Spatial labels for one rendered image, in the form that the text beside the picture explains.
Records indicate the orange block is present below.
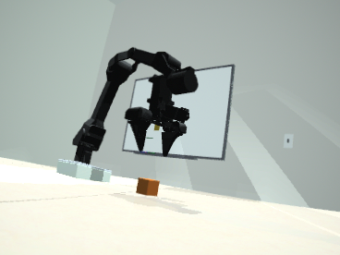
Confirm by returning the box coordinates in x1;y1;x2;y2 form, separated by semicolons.
136;177;160;197

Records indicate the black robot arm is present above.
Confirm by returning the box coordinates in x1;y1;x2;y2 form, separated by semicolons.
72;47;199;165

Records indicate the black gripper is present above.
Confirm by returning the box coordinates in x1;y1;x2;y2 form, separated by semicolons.
124;93;187;157

